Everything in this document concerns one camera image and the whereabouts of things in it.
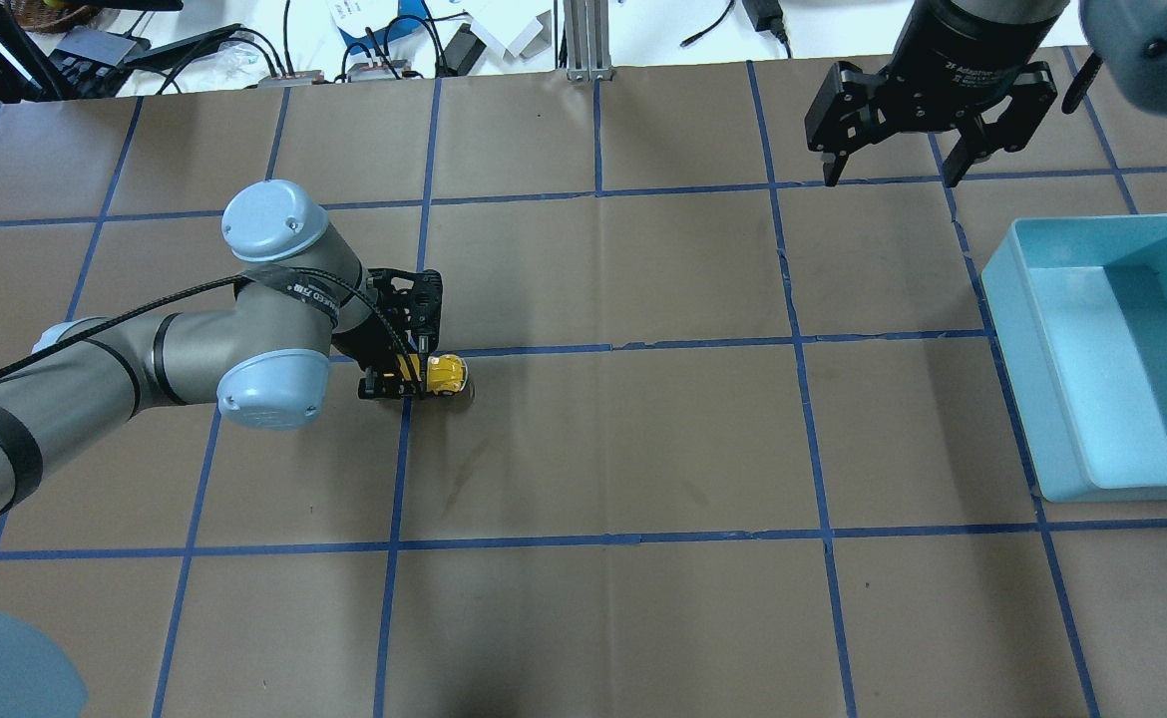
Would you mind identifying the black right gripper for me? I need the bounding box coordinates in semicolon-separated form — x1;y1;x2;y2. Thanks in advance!
804;1;1067;189

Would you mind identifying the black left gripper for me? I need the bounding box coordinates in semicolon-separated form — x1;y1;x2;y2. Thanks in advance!
348;269;443;400

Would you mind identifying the yellow toy beetle car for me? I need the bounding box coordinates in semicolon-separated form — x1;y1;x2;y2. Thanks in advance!
389;353;469;397

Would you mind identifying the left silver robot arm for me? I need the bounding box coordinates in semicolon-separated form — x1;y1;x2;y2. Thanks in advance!
0;179;469;517

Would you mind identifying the black power adapter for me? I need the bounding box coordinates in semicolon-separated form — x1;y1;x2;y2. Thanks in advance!
740;0;787;35

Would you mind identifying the light blue plastic bin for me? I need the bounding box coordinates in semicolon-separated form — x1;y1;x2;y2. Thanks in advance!
981;212;1167;502

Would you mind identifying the upper orange usb adapter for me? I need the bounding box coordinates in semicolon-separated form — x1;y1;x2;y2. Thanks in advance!
343;60;412;83

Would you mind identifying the orange usb adapter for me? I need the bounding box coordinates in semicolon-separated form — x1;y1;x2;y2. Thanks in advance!
254;70;327;88
343;60;412;83

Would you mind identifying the lower orange usb adapter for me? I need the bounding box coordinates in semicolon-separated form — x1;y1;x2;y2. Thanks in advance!
254;70;327;88

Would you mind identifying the blue white cardboard box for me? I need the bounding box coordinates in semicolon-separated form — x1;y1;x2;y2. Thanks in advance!
324;1;450;60

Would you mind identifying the white paper box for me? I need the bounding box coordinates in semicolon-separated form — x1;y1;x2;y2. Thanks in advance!
462;1;555;60

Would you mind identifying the grey usb hub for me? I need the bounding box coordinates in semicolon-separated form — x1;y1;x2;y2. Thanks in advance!
49;26;152;67

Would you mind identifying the aluminium frame post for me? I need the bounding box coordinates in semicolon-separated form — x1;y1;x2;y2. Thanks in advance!
560;1;614;83

